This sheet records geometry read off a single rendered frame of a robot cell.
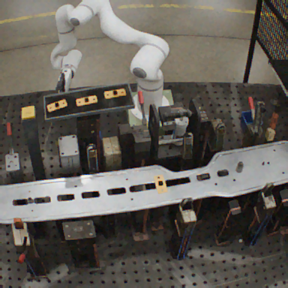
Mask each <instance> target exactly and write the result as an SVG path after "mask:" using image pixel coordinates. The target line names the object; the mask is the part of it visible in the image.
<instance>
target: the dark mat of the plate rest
mask: <svg viewBox="0 0 288 288"><path fill-rule="evenodd" d="M116 89H125V91H126V95H125V96H121V97H111V98H106V97H105V94H104V92H111V91H114V90H116ZM91 96H96V97H97V103H91V104H86V105H82V106H77V100H78V99H83V98H86V97H91ZM63 100H66V103H67V106H64V107H62V108H59V109H55V110H53V111H52V112H49V111H48V107H47V106H48V105H49V104H54V103H56V102H59V101H63ZM132 105H134V102H133V99H132V97H131V92H130V89H129V86H128V84H126V85H115V86H109V87H103V88H93V89H92V90H85V91H74V92H73V93H68V94H57V95H56V96H52V97H45V108H46V119H49V118H55V117H60V116H69V115H70V114H76V113H86V112H92V111H98V110H102V109H109V108H114V107H126V106H132Z"/></svg>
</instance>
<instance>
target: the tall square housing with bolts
mask: <svg viewBox="0 0 288 288"><path fill-rule="evenodd" d="M58 147H59V152H60V158H61V166H62V172H63V175H64V178H67V177H77V176H80V173H81V169H80V152H79V147H78V143H77V136H76V135H71V136H62V137H59V138H58Z"/></svg>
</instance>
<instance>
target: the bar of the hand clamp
mask: <svg viewBox="0 0 288 288"><path fill-rule="evenodd" d="M264 112H266V108H265V104H264V102H263V101H257V102H256V108H255V114H254V117H253V127H252V128H253V131H254V134H253V136H255V129H256V126H258V132H257V133H258V135H260V130H261V124H262V121H263V113H264Z"/></svg>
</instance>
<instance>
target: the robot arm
mask: <svg viewBox="0 0 288 288"><path fill-rule="evenodd" d="M94 15H97V17H98V18H99V22H100V30H101V31H102V32H103V33H104V34H105V35H106V36H107V37H110V39H112V40H114V41H115V42H117V43H119V44H124V45H128V44H133V45H136V46H138V47H140V48H141V49H140V50H139V52H137V54H136V55H135V57H133V60H132V62H131V64H130V72H131V73H132V74H133V75H134V76H135V77H137V92H138V91H141V92H142V95H143V100H144V104H143V106H144V110H145V117H146V118H147V122H149V106H150V104H154V105H155V106H156V109H157V111H158V107H163V106H167V105H168V106H169V105H170V104H169V101H168V100H167V99H166V98H165V97H164V96H163V84H164V75H163V73H162V72H161V70H160V67H161V65H162V64H163V63H164V60H165V58H166V57H167V56H168V54H169V51H170V48H169V45H168V43H167V42H166V41H165V40H163V39H162V38H160V37H158V36H154V35H151V34H147V33H145V32H140V31H137V30H136V29H133V28H131V27H129V26H128V25H127V24H126V23H125V22H122V21H121V20H120V19H119V18H118V17H117V16H116V15H115V14H114V12H113V11H112V7H111V5H110V2H109V0H83V1H82V2H81V3H80V4H79V5H77V6H76V8H74V7H73V5H71V4H65V5H63V6H61V7H60V8H59V9H58V10H57V11H56V12H55V20H56V24H57V30H58V36H59V38H58V39H59V40H60V42H59V43H58V44H57V45H56V46H55V48H54V49H53V50H52V53H51V58H50V61H51V65H52V69H53V70H54V69H55V70H58V71H60V74H61V75H60V77H59V80H58V83H57V85H56V87H55V90H58V93H60V92H68V90H69V87H70V84H71V79H72V78H73V77H74V75H75V73H76V71H77V68H78V67H79V64H80V61H81V58H82V53H81V52H80V51H78V50H76V49H73V48H74V47H75V46H76V44H77V39H76V37H77V36H76V33H75V31H76V30H75V28H74V27H78V26H82V25H84V24H86V23H87V22H88V21H89V20H90V19H91V18H92V17H93V16H94ZM71 49H73V50H71ZM66 50H71V51H70V52H69V53H68V54H67V55H66V56H60V55H59V53H61V52H63V51H66ZM133 99H134V102H135V104H136V109H131V112H132V114H133V115H134V116H135V117H136V118H137V119H139V120H141V121H142V118H143V116H142V110H141V106H140V102H139V98H138V93H137V95H136V96H135V97H134V98H133Z"/></svg>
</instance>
